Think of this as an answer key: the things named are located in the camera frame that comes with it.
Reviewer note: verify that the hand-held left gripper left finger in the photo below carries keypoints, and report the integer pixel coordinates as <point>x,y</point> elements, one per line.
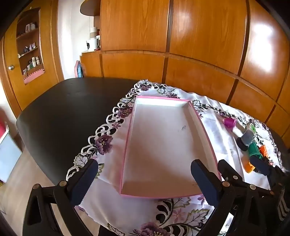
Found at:
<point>83,181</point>

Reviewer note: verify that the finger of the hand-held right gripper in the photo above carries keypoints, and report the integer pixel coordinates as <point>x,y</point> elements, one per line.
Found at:
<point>226,170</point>
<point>260,165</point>

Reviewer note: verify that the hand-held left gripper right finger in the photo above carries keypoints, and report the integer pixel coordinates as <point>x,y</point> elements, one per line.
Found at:
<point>205,183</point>

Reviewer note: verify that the orange building block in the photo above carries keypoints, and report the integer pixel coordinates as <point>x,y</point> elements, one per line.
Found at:
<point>249,167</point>

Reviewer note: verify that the green plastic spool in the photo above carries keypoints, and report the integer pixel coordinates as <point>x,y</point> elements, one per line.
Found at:
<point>255,152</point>

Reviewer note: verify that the orange gear-shaped toy piece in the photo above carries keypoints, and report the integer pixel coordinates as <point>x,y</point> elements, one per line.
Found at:
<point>264,151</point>

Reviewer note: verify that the grey transparent cup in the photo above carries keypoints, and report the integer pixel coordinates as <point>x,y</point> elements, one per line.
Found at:
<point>248,136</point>

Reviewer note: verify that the magenta plastic spool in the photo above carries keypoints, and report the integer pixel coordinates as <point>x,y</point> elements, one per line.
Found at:
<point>230,122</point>

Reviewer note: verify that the pink cardboard box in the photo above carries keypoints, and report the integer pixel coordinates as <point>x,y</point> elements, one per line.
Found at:
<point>158,140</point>

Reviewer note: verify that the black round disc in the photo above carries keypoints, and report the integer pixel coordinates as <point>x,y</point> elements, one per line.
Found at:
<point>240,144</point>

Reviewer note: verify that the white floral embroidered tablecloth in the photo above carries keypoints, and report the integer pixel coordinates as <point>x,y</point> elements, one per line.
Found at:
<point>222,138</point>

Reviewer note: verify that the white storage box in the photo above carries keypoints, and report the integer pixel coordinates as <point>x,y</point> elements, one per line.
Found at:
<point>8,156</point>

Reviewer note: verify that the pink and blue flat item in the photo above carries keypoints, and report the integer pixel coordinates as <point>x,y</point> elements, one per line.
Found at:
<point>79,69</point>

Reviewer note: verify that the pink scalloped shelf trim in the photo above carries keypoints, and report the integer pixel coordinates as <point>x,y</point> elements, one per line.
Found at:
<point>34,74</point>

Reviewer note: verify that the group of small white bottles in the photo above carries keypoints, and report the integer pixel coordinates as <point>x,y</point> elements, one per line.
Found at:
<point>34,61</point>

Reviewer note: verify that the round metal door knob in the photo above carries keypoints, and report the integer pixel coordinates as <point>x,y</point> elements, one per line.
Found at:
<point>10,67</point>

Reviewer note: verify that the white mug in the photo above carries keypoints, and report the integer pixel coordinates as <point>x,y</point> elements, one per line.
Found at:
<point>91,44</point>

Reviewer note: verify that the wooden panelled cabinet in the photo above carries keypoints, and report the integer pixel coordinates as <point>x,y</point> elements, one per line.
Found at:
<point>204,34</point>

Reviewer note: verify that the wooden cupboard with shelf niche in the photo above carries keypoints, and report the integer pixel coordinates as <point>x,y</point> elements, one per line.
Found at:
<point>52,45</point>

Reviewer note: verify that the beige and white roll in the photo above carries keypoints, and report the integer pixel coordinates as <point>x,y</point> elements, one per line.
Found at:
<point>93,31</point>

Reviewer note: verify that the rounded wooden corner shelf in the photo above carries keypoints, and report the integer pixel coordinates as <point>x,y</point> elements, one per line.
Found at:
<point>90,8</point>

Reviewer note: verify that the small white picture frame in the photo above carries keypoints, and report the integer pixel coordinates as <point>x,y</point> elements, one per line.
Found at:
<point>27,27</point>

